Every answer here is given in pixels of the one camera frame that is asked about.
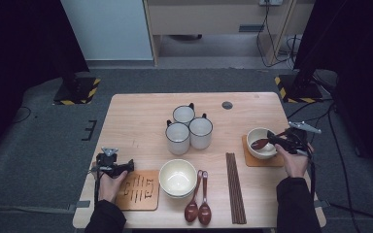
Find black floor cable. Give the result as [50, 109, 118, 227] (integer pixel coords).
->
[326, 102, 362, 233]
[329, 202, 373, 226]
[286, 96, 336, 119]
[11, 106, 32, 124]

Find white panel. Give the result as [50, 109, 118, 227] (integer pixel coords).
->
[59, 0, 153, 61]

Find reddish brown wooden spoon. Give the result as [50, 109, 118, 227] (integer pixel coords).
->
[251, 129, 289, 150]
[184, 169, 204, 223]
[197, 170, 213, 226]

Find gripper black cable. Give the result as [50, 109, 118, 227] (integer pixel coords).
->
[92, 168, 101, 208]
[305, 142, 320, 203]

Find white mug black rim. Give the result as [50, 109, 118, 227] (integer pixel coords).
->
[164, 119, 191, 155]
[188, 113, 214, 150]
[172, 102, 196, 127]

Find white power strip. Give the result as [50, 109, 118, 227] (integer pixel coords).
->
[259, 0, 284, 7]

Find black stand with striped base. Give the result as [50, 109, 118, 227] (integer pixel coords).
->
[52, 69, 101, 106]
[274, 54, 324, 104]

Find black power strip cable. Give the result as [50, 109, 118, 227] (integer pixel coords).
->
[255, 1, 294, 68]

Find person's right hand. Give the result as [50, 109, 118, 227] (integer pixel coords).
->
[274, 144, 315, 179]

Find light wooden cabinet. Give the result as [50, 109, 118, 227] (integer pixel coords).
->
[142, 0, 317, 67]

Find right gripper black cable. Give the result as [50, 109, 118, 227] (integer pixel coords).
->
[305, 142, 320, 203]

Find bundle of dark chopsticks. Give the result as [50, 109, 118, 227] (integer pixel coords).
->
[225, 152, 248, 225]

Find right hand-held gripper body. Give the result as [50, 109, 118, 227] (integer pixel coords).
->
[283, 120, 322, 156]

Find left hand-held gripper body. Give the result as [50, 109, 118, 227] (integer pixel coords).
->
[89, 147, 123, 179]

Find cream ceramic bowl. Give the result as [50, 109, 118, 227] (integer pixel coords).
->
[160, 190, 195, 200]
[158, 158, 198, 197]
[246, 126, 278, 160]

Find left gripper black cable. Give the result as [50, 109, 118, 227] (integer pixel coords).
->
[92, 168, 101, 208]

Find black curtain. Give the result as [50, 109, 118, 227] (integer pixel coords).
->
[0, 0, 90, 163]
[292, 0, 373, 183]

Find person's left hand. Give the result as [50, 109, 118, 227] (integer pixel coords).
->
[91, 169, 129, 205]

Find wooden coaster with cutouts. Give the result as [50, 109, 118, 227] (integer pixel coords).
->
[115, 169, 160, 212]
[241, 134, 285, 168]

